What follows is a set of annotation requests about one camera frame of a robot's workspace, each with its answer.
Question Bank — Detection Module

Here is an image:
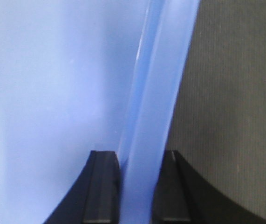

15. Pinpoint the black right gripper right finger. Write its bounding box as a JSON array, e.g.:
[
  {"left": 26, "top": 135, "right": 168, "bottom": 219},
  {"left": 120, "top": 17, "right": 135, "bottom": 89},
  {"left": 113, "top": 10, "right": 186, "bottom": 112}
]
[{"left": 151, "top": 150, "right": 266, "bottom": 224}]

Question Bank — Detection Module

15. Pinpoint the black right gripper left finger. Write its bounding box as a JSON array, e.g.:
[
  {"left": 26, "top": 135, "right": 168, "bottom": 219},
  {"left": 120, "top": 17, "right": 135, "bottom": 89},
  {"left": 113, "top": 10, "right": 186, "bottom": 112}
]
[{"left": 45, "top": 151, "right": 120, "bottom": 224}]

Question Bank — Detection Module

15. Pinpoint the blue plastic tray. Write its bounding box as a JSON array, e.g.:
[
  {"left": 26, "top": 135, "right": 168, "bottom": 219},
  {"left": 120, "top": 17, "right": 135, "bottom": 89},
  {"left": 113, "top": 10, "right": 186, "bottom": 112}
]
[{"left": 0, "top": 0, "right": 199, "bottom": 224}]

